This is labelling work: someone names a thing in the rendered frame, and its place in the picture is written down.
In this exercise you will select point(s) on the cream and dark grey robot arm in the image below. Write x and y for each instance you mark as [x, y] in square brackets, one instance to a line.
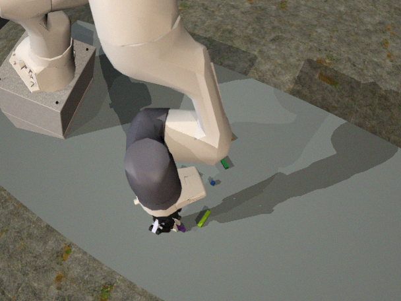
[147, 41]

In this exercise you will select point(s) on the purple rod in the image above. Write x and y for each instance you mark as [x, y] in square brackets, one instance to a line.
[180, 228]

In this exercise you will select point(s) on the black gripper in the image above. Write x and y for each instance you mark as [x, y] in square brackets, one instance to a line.
[170, 223]

